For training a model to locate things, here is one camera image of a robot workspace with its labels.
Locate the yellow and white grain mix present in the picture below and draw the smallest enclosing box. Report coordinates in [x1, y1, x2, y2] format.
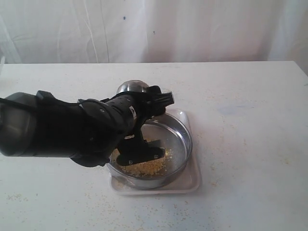
[107, 138, 174, 178]

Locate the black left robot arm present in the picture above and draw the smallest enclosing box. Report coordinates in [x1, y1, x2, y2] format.
[0, 86, 174, 167]

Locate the white curtain backdrop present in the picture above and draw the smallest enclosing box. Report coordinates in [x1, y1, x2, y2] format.
[0, 0, 308, 71]

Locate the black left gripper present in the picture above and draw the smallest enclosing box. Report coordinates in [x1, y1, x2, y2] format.
[100, 85, 174, 135]

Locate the white square plastic tray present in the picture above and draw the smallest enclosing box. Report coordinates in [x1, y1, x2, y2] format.
[109, 108, 202, 195]

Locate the round steel mesh sieve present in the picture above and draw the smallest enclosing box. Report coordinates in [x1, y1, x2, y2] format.
[107, 109, 193, 190]

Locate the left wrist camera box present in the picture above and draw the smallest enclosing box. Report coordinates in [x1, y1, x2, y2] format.
[116, 127, 166, 167]

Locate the stainless steel cup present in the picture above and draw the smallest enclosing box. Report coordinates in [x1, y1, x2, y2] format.
[116, 80, 149, 93]

